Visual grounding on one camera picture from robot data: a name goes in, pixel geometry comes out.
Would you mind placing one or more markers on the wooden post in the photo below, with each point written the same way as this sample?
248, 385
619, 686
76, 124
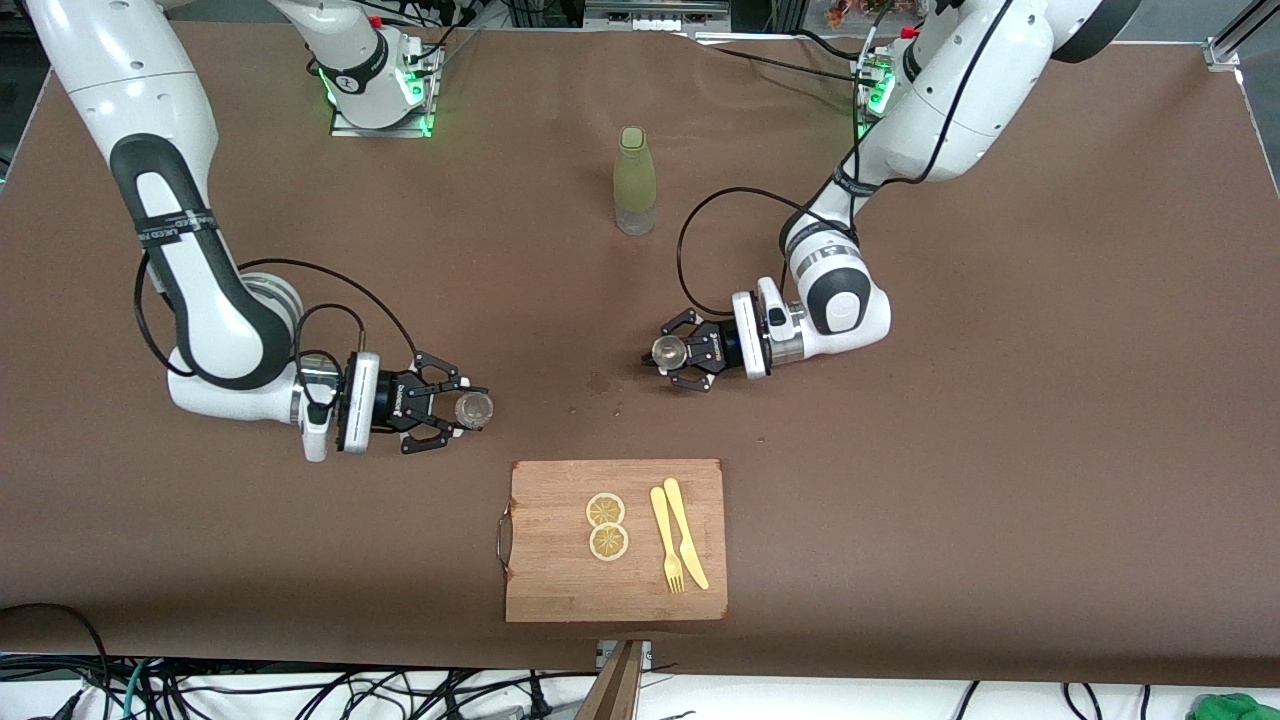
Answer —
615, 690

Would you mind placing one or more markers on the steel jigger measuring cup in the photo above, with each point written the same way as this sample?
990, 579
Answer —
668, 350

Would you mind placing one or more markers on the green cloth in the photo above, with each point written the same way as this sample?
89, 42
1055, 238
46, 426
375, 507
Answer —
1235, 708

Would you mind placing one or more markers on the lemon slice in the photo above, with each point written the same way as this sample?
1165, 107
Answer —
608, 542
605, 510

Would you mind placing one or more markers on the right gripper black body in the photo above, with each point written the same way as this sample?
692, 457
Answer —
391, 404

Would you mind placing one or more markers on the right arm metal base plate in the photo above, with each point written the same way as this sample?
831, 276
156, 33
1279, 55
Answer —
385, 132

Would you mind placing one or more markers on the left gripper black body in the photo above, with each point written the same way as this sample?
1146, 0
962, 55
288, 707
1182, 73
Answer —
718, 348

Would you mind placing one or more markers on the green bottle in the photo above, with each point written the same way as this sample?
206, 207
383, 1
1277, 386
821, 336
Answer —
634, 175

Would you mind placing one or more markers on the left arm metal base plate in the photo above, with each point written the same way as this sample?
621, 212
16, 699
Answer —
866, 75

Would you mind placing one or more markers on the aluminium corner bracket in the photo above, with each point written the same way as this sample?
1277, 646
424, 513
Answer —
1222, 52

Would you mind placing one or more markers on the white power strip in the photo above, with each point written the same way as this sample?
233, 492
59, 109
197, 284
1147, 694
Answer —
660, 24

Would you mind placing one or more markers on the clear plastic cup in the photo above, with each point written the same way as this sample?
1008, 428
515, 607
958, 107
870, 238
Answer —
474, 410

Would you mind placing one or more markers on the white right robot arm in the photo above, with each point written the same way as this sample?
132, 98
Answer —
150, 90

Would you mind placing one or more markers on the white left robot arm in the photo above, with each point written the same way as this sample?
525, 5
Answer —
960, 110

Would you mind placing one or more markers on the liquid spill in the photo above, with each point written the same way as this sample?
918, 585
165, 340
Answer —
600, 383

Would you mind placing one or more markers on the yellow plastic fork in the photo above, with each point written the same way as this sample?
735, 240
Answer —
662, 525

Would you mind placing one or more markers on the yellow plastic knife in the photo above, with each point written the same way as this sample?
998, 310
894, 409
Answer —
680, 520

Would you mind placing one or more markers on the metal bracket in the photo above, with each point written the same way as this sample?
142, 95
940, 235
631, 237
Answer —
645, 652

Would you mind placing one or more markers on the wooden cutting board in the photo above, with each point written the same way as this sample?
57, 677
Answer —
560, 580

